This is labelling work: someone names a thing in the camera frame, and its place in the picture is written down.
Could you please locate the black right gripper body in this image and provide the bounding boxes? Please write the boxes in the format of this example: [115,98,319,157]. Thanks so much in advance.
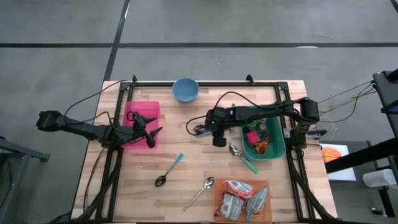
[205,106,233,138]

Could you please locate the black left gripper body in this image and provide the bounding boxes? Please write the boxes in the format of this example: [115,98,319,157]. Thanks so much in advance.
[123,112,147,141]

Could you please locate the black spoon teal handle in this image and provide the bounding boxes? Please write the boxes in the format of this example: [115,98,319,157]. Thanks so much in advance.
[154,152,185,187]

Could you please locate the brown foil pouch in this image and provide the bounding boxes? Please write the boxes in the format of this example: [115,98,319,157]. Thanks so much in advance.
[255,139,270,155]

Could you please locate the orange chicken ramen packet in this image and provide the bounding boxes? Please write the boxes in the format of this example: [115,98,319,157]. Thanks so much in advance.
[221,179,256,199]

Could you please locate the all silver metal spoon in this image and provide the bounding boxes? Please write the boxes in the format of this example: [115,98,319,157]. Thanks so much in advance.
[182,176,216,212]

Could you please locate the blue ramen packet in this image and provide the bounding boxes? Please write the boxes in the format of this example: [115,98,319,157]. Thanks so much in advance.
[246,185,269,222]

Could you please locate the pink plastic bin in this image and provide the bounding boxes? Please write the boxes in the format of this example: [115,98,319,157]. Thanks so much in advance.
[121,100,161,149]

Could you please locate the blue bowl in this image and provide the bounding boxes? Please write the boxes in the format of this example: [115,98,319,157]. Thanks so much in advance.
[172,77,200,104]

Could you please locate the orange plastic bin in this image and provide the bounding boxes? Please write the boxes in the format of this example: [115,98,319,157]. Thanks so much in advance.
[213,177,273,224]

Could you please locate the teal plastic bin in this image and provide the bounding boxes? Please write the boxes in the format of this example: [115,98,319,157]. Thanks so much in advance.
[239,107,286,162]

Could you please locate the snack packets in bin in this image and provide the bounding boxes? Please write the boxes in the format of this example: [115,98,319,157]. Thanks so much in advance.
[213,192,246,221]

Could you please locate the orange cloth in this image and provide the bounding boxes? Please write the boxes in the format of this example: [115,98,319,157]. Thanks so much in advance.
[321,146,343,164]

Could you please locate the grey metal stand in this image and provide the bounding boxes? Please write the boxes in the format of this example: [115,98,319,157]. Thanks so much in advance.
[0,133,50,224]

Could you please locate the white paper sheet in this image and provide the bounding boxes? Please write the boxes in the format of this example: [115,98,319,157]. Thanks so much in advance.
[318,142,358,182]

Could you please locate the grey plastic container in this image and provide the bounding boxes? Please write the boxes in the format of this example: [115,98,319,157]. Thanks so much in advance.
[362,169,398,188]

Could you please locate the black side rig stand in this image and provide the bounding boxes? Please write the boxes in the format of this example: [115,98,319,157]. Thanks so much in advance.
[325,68,398,190]

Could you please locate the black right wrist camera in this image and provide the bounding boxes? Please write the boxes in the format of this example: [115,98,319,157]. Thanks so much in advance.
[212,131,228,148]

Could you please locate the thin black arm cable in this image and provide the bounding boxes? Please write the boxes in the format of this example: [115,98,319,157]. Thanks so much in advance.
[185,90,280,137]
[63,79,125,125]

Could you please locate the black aluminium table frame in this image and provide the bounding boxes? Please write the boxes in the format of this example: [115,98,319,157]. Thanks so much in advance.
[74,74,338,223]

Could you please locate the thin cable bundle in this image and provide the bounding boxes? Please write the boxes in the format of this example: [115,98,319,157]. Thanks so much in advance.
[317,80,374,124]

